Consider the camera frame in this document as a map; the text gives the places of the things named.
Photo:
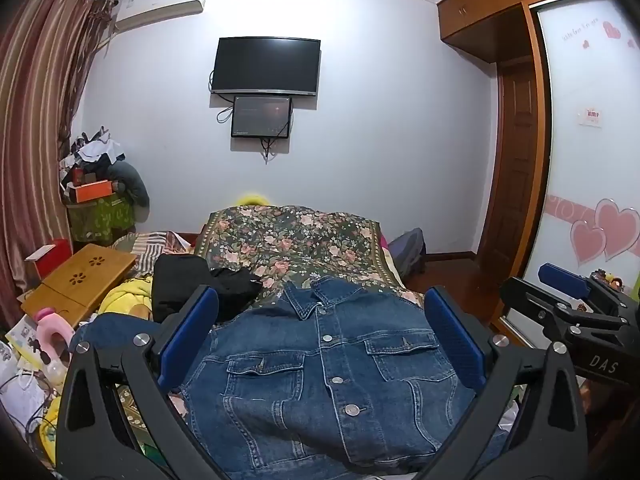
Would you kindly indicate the pile of mixed clothes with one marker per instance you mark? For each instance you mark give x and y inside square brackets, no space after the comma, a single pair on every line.
[92,152]

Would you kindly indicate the yellow blanket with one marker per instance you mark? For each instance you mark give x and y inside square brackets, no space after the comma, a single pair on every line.
[125,297]

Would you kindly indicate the orange box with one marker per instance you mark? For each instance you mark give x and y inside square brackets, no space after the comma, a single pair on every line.
[90,191]

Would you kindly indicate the striped cloth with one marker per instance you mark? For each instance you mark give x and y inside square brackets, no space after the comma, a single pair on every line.
[150,250]

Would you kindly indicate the blue denim jacket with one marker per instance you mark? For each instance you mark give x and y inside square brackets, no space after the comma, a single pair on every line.
[320,385]

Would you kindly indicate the small red white sticker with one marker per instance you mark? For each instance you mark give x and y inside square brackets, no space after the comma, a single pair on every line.
[591,116]

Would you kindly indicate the yellow plush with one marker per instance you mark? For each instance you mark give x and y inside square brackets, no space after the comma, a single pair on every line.
[252,199]

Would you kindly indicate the dark floral blanket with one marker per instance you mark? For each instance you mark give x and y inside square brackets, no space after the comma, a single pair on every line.
[300,240]

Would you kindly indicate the red box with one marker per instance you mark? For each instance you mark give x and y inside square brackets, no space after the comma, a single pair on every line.
[55,260]

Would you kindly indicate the black wall television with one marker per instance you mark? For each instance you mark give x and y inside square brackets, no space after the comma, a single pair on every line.
[265,65]

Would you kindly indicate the black garment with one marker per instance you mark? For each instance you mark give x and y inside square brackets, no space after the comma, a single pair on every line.
[185,285]

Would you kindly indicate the small black wall monitor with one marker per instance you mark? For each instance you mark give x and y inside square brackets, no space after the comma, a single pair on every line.
[261,116]

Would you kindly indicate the wooden lap desk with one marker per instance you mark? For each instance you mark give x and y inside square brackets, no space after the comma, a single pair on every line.
[80,280]

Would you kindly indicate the wooden overhead cabinet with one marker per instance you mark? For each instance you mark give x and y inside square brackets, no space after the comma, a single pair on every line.
[490,5]

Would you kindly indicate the white air conditioner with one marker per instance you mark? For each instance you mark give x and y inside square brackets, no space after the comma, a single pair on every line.
[160,2]

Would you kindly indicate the dark backpack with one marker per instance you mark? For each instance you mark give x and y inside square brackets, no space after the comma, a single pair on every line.
[407,252]

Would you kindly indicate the pile of white packaging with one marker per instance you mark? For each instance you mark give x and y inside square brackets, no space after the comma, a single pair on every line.
[20,370]

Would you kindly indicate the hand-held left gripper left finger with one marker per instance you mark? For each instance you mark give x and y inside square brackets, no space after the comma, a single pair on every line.
[192,332]

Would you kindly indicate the brown striped curtain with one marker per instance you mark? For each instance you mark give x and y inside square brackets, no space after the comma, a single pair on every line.
[45,110]

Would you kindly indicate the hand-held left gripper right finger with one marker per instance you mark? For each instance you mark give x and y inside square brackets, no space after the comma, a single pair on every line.
[452,335]

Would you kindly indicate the grey cloth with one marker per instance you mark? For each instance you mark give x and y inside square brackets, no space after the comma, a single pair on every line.
[132,182]

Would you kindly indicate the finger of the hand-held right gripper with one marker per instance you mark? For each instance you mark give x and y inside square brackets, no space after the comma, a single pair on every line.
[530,302]
[562,277]

